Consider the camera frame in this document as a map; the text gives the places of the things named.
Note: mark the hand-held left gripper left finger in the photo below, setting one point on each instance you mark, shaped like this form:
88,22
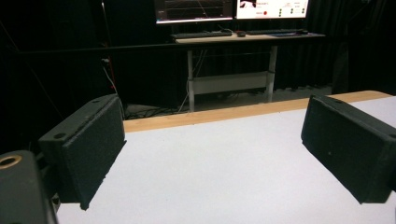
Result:
84,149

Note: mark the black curtain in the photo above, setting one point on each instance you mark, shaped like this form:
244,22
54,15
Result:
62,46

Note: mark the white-legged wooden desk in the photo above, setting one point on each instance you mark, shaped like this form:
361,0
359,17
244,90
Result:
230,77

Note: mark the black keyboard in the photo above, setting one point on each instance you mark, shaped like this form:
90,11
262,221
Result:
201,34
274,31

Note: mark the white table mat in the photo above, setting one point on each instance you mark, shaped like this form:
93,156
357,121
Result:
218,174

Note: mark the black computer mouse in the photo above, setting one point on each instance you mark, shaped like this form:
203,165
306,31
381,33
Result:
241,34

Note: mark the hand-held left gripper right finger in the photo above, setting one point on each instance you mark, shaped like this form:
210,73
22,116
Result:
348,146

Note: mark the white-screen computer monitor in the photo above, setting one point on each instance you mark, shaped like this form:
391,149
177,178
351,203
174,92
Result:
271,8

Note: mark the dark-screen computer monitor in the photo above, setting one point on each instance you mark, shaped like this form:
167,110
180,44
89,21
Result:
193,11

